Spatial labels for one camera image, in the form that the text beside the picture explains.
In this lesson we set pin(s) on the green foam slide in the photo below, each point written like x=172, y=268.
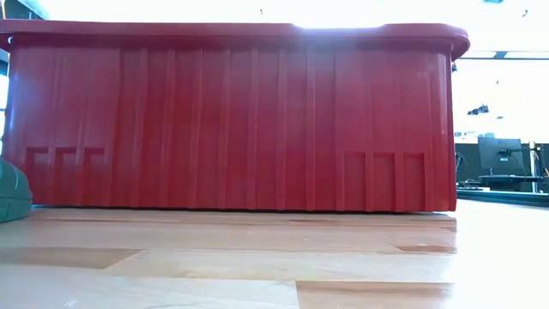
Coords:
x=13, y=193

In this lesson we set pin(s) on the black computer monitor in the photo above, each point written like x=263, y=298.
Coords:
x=497, y=154

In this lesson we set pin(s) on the black aluminium table frame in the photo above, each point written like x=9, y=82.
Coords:
x=506, y=198

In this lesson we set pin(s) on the black background desk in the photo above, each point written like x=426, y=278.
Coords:
x=510, y=179

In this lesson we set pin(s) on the red plastic bin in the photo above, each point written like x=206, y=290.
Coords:
x=236, y=129

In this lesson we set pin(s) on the small dark background fixture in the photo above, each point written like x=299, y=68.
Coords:
x=478, y=110

